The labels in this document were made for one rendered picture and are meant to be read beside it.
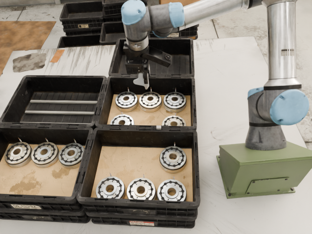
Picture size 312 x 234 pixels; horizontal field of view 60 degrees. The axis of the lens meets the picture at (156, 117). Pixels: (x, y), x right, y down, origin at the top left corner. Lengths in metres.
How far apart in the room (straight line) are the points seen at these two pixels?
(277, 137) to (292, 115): 0.17
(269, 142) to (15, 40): 3.08
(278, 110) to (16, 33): 3.25
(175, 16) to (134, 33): 0.14
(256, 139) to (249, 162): 0.17
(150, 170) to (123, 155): 0.13
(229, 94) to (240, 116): 0.16
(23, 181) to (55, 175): 0.12
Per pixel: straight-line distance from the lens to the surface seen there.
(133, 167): 1.07
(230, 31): 3.31
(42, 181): 1.14
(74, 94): 1.39
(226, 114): 1.42
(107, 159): 1.11
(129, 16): 0.86
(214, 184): 1.19
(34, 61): 1.90
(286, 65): 0.97
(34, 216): 1.18
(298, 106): 0.96
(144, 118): 1.21
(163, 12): 0.89
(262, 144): 1.08
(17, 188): 1.17
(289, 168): 1.06
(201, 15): 1.04
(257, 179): 1.08
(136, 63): 1.00
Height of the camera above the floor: 1.76
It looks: 50 degrees down
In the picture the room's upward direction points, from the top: 4 degrees counter-clockwise
